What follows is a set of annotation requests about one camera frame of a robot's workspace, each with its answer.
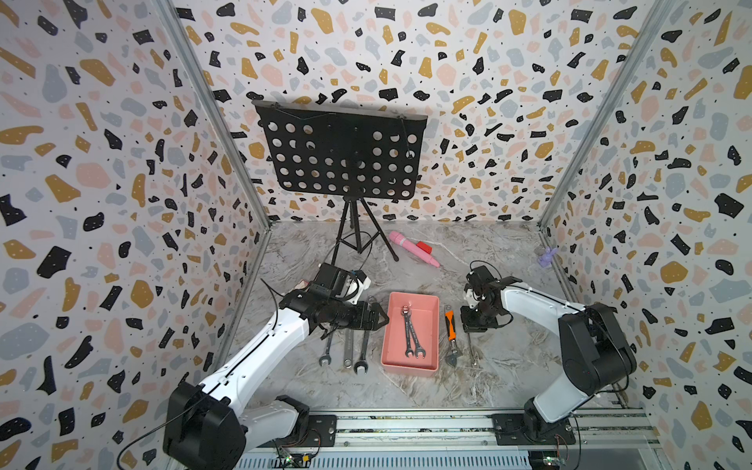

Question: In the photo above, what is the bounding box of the long silver combination wrench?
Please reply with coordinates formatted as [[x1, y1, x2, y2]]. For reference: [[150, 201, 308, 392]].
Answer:
[[343, 329, 354, 369]]

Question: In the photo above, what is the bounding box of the medium silver combination wrench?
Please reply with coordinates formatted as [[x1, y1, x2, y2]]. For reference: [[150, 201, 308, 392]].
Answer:
[[319, 334, 334, 367]]

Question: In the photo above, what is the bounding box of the orange handled adjustable wrench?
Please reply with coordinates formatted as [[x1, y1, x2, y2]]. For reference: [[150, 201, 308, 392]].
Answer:
[[444, 307, 462, 367]]

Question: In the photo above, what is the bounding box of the large silver combination wrench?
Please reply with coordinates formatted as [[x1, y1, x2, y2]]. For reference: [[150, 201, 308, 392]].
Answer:
[[354, 330, 370, 375]]

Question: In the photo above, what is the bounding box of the smallest silver combination wrench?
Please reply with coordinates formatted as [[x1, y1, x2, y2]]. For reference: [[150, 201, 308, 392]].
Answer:
[[466, 332, 479, 367]]

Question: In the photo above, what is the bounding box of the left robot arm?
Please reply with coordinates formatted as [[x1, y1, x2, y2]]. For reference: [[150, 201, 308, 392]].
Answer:
[[163, 264, 389, 469]]

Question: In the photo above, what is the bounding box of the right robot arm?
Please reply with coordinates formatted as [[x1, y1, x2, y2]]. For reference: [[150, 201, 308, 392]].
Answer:
[[460, 266, 636, 434]]

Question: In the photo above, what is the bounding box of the small silver combination wrench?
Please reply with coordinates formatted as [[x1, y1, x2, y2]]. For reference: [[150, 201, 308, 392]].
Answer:
[[401, 305, 427, 358]]

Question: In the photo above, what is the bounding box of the pink plastic storage box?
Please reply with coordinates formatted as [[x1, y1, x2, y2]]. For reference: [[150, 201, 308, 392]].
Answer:
[[381, 292, 442, 378]]

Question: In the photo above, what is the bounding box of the small purple toy figure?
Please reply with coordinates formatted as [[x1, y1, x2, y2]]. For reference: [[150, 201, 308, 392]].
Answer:
[[536, 246, 558, 268]]

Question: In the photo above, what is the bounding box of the red small object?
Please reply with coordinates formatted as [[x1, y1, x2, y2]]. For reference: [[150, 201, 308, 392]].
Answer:
[[416, 241, 433, 255]]

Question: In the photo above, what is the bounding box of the pink handheld microphone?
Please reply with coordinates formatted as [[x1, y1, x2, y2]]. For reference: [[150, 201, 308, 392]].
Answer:
[[389, 231, 441, 268]]

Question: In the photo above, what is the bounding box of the black perforated music stand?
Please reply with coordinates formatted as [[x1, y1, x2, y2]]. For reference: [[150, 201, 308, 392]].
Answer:
[[253, 100, 428, 255]]

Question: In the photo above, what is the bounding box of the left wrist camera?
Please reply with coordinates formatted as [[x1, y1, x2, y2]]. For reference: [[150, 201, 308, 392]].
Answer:
[[343, 270, 371, 305]]

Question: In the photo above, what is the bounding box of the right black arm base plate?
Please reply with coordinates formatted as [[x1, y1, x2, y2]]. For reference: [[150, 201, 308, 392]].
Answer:
[[491, 413, 576, 446]]

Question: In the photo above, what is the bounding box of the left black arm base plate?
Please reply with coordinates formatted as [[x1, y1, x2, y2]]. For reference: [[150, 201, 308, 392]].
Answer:
[[276, 414, 338, 448]]

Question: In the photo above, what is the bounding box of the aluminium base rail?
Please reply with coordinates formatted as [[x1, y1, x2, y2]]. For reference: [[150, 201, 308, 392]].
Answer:
[[234, 407, 671, 470]]

